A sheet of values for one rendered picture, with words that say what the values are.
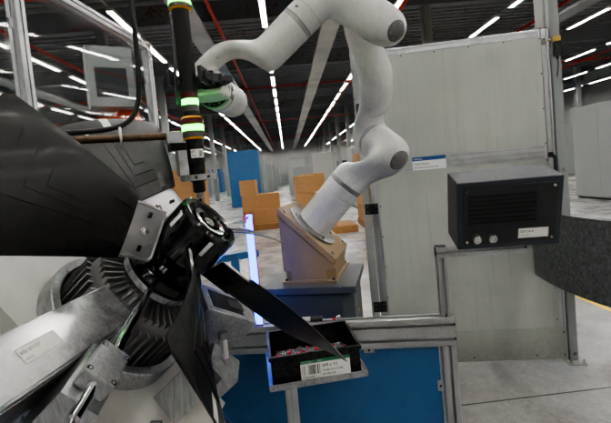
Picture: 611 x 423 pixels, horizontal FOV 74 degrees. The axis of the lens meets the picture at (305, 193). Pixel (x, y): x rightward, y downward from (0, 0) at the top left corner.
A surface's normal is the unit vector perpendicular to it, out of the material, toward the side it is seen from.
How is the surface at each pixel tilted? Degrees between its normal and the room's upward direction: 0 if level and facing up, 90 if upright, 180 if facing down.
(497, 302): 90
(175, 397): 84
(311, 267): 90
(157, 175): 44
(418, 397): 90
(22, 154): 77
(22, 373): 50
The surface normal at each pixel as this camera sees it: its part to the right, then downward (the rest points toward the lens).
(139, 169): 0.28, -0.63
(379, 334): -0.12, 0.07
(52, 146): 0.81, -0.31
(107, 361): 0.69, -0.71
